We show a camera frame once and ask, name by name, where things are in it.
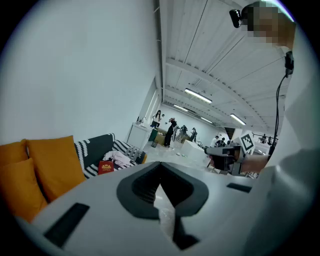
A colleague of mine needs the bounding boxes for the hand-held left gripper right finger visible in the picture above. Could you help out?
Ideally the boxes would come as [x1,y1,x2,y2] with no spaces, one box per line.
[159,161,261,256]

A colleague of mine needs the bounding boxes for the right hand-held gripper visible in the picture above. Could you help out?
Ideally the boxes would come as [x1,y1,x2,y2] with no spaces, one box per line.
[204,129,256,176]

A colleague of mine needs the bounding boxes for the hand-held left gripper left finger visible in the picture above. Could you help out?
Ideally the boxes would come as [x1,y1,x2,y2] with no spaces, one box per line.
[16,161,176,256]

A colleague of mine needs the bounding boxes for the red book with gold print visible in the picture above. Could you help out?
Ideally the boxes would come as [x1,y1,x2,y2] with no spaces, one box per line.
[97,160,115,176]

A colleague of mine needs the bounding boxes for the person's right forearm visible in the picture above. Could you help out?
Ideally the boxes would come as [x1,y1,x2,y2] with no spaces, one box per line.
[243,153,271,174]

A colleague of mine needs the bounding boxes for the white box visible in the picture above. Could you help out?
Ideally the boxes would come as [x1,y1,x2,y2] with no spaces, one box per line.
[179,139,209,164]

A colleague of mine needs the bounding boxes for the pink cloth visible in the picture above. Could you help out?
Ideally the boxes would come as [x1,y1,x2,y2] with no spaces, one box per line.
[102,150,131,169]

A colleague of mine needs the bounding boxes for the metal railing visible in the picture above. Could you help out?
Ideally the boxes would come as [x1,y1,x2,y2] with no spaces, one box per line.
[252,133,279,146]

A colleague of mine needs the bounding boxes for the black and white striped blanket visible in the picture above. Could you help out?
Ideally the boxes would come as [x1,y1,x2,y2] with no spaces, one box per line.
[74,133,147,180]

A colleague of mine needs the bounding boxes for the cardboard box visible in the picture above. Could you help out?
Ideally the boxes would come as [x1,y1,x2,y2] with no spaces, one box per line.
[154,129,168,146]

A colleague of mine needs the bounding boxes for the orange cushion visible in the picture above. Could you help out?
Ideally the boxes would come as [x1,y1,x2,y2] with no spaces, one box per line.
[26,135,86,203]
[0,139,29,167]
[0,157,49,224]

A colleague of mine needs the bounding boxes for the grey patterned knit cloth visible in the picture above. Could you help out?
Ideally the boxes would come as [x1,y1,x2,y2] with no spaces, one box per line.
[124,146,141,161]

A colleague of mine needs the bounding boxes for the green bin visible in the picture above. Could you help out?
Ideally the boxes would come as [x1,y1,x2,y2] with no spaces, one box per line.
[148,127,159,142]

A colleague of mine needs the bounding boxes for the white cabinet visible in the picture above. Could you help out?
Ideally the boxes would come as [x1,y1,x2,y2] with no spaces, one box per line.
[126,121,154,151]

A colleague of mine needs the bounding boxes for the person's white shirt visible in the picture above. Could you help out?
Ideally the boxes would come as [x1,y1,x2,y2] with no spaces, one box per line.
[243,29,320,256]

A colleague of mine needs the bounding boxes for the black chest device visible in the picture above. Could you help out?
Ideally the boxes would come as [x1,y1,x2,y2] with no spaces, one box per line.
[284,50,295,76]

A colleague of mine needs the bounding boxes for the person's head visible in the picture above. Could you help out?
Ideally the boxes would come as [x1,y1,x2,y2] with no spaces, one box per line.
[241,1,298,50]

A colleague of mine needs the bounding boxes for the black cable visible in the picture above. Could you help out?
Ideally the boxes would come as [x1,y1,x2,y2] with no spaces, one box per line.
[268,71,291,156]

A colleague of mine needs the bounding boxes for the black head camera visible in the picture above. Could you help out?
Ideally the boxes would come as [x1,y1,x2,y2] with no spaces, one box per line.
[229,9,243,29]

